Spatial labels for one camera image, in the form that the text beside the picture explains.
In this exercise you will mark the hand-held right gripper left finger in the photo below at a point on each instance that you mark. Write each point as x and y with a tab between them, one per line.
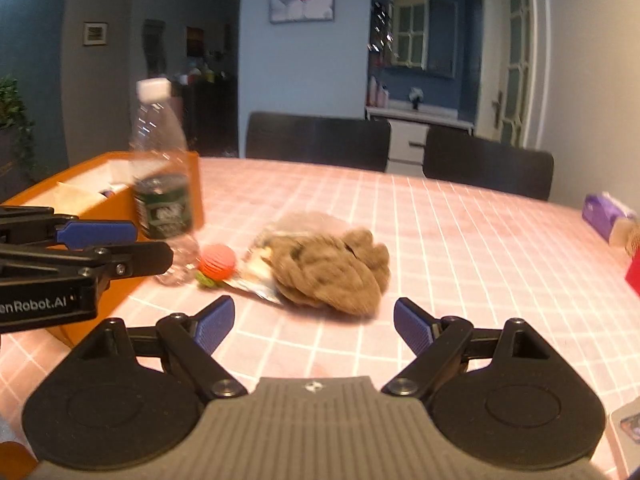
215	325

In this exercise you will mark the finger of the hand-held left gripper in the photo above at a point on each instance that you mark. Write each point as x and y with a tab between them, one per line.
140	259
100	233

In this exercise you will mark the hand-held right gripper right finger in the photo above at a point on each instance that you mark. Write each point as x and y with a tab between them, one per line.
412	327

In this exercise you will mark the clear plastic bag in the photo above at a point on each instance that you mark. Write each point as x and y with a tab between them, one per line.
255	280

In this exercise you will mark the orange crochet ball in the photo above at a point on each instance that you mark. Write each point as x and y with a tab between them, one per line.
217	261

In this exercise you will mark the orange cardboard box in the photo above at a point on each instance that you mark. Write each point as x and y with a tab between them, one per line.
196	195

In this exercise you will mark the pink checked tablecloth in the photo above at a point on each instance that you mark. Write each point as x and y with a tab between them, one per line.
450	240

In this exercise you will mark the clear plastic water bottle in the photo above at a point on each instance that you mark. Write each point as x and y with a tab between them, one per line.
160	145

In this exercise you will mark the green potted plant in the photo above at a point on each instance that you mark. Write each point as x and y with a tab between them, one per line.
15	125

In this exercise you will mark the dark sideboard cabinet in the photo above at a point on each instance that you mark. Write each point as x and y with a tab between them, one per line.
210	115

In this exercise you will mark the black dining chair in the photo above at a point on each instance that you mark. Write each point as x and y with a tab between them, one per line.
315	140
490	165

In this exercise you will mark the white vanity cabinet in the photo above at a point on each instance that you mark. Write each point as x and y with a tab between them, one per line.
405	140

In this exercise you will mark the small framed picture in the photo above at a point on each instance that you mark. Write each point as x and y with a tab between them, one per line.
95	34

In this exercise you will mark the dark framed picture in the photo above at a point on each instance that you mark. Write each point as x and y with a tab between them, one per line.
195	41

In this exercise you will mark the purple tissue pack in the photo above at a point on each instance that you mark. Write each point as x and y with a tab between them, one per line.
602	212

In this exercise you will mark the red box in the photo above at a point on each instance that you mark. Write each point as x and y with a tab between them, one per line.
634	272

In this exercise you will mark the small flat grey device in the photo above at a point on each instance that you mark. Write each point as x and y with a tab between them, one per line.
627	430

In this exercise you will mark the white glazed door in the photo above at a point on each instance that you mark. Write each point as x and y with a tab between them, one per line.
515	50

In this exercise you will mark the dark wall ornament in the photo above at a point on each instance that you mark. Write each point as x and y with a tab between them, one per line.
153	45

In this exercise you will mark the wall mirror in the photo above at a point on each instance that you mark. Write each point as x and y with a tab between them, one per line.
440	35

